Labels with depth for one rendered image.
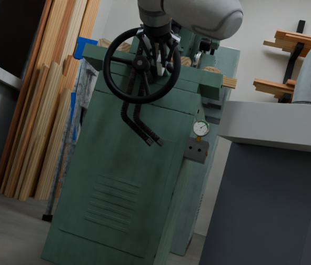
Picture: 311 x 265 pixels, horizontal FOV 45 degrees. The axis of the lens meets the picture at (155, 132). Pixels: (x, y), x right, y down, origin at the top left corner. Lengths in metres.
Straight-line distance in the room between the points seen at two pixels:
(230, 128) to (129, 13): 3.56
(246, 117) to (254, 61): 3.17
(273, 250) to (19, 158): 2.19
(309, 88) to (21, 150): 2.18
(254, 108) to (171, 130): 0.55
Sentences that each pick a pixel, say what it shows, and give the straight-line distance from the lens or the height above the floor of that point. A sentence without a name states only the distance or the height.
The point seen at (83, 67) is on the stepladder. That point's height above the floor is 0.96.
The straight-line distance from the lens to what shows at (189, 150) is 1.44.
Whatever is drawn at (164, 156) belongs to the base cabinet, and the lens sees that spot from 1.48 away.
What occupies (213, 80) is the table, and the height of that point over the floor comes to 0.86.
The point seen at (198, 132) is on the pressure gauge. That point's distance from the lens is 1.42.
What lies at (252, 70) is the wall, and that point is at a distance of 4.15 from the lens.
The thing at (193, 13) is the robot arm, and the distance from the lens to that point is 0.84.
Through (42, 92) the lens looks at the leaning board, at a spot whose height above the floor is 0.79.
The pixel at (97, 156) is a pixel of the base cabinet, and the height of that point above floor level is 0.45.
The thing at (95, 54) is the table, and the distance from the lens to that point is 1.65.
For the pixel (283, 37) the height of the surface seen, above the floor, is 2.02.
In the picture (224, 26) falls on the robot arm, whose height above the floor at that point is 0.78.
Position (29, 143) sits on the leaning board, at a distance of 2.91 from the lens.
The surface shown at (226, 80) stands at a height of 0.92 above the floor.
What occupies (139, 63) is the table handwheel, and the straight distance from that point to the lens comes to 1.37.
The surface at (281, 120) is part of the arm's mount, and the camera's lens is 0.95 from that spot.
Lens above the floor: 0.44
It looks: 6 degrees up
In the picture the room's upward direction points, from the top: 16 degrees clockwise
